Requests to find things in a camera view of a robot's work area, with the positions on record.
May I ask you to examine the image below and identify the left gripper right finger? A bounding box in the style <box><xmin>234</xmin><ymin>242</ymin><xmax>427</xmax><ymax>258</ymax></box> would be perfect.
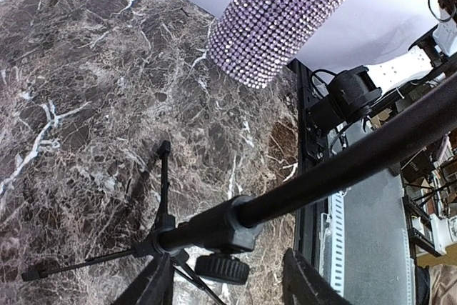
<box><xmin>282</xmin><ymin>248</ymin><xmax>350</xmax><ymax>305</ymax></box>

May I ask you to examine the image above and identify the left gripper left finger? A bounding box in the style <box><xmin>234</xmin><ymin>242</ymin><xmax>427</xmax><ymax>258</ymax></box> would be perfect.
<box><xmin>112</xmin><ymin>254</ymin><xmax>174</xmax><ymax>305</ymax></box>

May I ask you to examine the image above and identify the black shock mount tripod stand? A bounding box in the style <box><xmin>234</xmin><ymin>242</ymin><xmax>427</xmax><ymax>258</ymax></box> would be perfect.
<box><xmin>20</xmin><ymin>69</ymin><xmax>457</xmax><ymax>305</ymax></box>

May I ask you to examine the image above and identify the silver glitter microphone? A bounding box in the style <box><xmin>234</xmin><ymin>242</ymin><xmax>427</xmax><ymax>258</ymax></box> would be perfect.
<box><xmin>206</xmin><ymin>0</ymin><xmax>345</xmax><ymax>89</ymax></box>

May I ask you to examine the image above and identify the black front rail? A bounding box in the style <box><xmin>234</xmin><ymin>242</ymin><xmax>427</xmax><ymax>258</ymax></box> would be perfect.
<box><xmin>288</xmin><ymin>59</ymin><xmax>328</xmax><ymax>269</ymax></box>

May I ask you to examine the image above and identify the white slotted cable duct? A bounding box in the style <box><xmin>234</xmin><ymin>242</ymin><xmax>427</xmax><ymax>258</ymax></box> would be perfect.
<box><xmin>326</xmin><ymin>191</ymin><xmax>346</xmax><ymax>296</ymax></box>

